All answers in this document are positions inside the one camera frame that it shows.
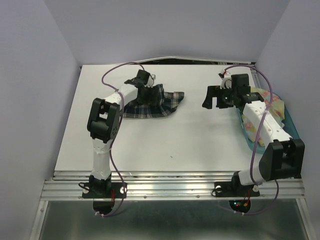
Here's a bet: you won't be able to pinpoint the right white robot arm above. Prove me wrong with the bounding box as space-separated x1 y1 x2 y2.
202 71 305 197

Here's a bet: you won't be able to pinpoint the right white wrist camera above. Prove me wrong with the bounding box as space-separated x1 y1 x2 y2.
219 71 232 89

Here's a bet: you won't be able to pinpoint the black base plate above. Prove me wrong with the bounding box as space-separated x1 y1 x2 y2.
211 181 260 198
78 182 127 199

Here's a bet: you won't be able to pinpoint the aluminium frame rails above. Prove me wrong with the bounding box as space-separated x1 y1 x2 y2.
30 64 316 240

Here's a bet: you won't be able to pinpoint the pastel tie-dye skirt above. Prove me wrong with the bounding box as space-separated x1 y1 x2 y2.
241 87 285 143

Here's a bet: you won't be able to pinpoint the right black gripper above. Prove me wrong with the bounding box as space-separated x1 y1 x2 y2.
201 84 238 109

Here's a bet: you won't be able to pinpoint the teal plastic bin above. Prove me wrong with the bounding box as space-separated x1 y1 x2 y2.
236 106 300 154

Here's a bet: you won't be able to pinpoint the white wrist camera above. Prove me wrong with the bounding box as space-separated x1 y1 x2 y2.
146 74 156 88
219 71 232 89

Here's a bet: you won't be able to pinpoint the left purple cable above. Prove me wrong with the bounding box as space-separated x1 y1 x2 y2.
101 62 147 218

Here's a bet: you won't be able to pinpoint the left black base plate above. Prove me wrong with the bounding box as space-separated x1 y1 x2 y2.
78 182 127 199

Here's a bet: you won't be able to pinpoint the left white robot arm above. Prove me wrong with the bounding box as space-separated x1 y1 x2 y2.
80 69 156 199

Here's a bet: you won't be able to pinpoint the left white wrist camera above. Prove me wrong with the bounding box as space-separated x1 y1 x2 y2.
146 74 156 88

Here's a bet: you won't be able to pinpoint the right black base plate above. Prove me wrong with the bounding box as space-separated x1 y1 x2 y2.
211 181 260 198

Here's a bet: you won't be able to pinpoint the navy plaid skirt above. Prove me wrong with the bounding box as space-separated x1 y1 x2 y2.
123 84 185 119

